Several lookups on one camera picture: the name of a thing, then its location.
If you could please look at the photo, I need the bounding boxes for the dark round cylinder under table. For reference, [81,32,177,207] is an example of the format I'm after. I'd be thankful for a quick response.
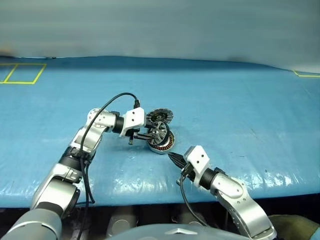
[108,212,139,232]
[186,214,209,227]

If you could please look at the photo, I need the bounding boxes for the black rimmed spoked motor rotor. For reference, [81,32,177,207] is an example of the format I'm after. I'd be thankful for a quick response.
[146,120,171,147]

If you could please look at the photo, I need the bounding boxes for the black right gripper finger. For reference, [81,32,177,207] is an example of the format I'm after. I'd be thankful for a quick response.
[166,152,186,166]
[167,153,183,170]

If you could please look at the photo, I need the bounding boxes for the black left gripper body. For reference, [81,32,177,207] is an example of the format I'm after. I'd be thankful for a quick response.
[126,124,151,146]

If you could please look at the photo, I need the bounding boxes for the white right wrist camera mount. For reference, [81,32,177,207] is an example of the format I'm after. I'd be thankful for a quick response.
[183,145,211,187]

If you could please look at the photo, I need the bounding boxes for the blue plastic table cover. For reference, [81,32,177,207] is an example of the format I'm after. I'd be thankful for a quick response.
[0,55,320,209]

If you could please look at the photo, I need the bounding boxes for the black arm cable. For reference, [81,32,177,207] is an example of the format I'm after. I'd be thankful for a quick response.
[176,171,209,227]
[79,92,141,240]

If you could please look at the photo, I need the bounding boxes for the olive green cloth bundle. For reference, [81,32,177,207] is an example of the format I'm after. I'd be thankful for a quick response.
[268,213,320,240]

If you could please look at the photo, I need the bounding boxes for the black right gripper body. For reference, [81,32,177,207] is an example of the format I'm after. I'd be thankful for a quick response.
[179,161,198,183]

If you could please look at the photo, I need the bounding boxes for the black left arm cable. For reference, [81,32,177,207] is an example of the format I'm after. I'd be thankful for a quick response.
[79,92,141,240]

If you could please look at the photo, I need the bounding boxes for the black motor rotor bell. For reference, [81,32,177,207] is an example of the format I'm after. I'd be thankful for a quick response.
[146,107,175,125]

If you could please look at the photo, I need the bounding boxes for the grey robot torso with emblem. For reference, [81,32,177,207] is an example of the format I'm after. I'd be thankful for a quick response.
[107,221,226,240]

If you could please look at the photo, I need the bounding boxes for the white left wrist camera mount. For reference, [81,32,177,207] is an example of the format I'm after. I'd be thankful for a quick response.
[119,107,147,138]

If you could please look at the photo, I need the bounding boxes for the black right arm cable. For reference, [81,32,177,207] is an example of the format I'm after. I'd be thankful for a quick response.
[176,171,209,227]

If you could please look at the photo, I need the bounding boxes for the silver motor stator copper windings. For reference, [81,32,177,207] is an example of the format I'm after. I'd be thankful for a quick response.
[147,131,177,156]

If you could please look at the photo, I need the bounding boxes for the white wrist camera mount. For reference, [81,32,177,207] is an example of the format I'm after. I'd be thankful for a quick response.
[183,145,211,187]
[119,107,147,138]

